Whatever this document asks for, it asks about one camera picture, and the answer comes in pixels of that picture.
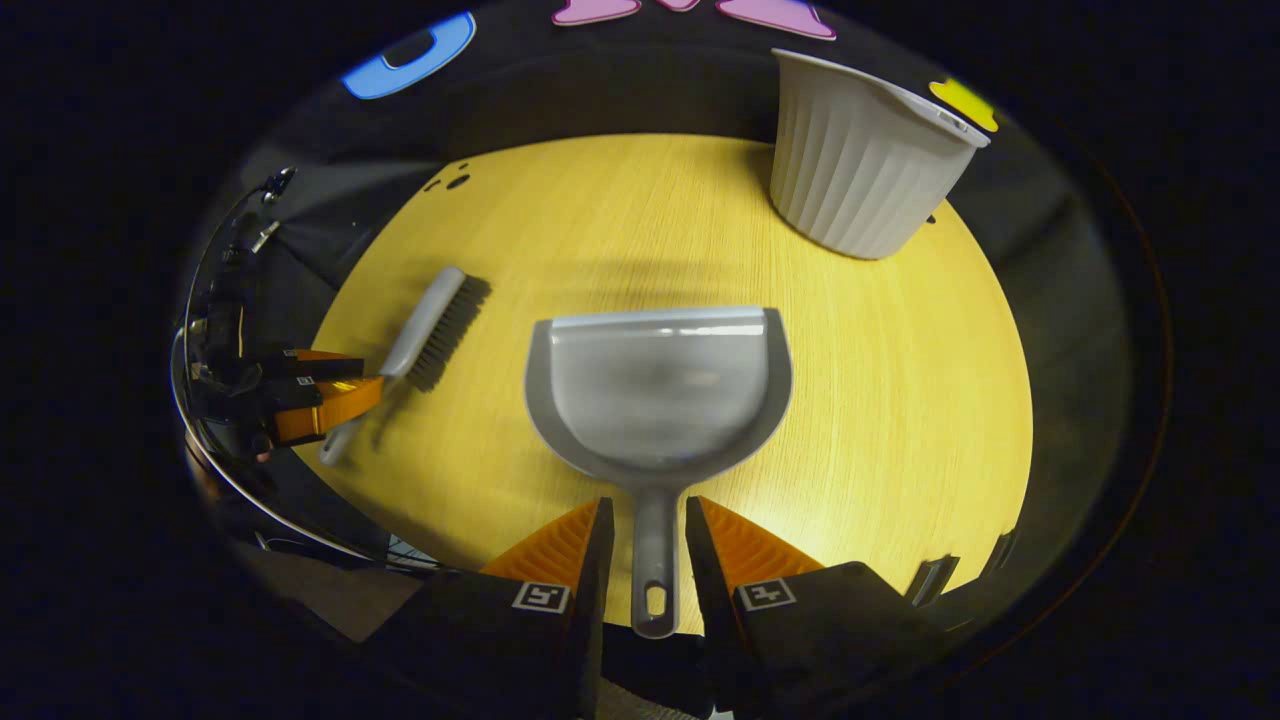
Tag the small grey broom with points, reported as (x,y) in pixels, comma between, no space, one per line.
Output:
(425,320)

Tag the dark metal bar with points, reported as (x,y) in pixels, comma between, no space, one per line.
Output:
(1002,550)
(932,580)

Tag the metal clip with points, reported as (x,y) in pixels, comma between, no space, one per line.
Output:
(279,183)

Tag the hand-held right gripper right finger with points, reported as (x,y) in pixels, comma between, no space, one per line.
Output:
(830,630)

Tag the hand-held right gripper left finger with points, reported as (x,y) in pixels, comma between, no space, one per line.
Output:
(500,640)

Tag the black backdrop cloth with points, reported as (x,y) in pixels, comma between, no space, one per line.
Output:
(620,90)

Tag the white ribbed garbage bin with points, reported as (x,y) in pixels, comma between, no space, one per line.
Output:
(850,170)

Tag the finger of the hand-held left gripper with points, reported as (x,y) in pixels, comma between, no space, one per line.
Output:
(320,367)
(330,410)

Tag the grey plastic dustpan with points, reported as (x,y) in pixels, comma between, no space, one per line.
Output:
(655,390)

